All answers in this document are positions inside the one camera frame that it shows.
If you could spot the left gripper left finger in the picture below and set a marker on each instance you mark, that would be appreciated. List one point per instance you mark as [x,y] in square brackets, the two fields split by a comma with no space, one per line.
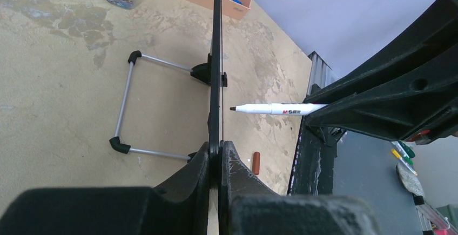
[179,205]

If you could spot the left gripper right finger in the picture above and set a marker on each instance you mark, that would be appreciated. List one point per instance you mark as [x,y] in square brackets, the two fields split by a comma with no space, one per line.
[248,206]

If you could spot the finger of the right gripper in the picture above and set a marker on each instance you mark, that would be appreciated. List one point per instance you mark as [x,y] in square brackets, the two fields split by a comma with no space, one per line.
[411,120]
[420,59]

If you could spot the brown marker cap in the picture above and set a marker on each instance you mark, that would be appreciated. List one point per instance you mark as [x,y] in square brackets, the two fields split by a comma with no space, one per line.
[256,163]

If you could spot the white whiteboard marker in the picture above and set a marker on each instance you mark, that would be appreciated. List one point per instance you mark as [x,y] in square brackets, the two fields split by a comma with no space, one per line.
[279,108]

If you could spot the black-framed whiteboard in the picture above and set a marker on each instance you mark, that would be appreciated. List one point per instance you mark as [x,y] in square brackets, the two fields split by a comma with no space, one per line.
[208,73]

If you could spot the black aluminium base frame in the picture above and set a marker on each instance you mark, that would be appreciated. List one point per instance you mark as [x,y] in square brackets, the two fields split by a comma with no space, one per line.
[313,162]

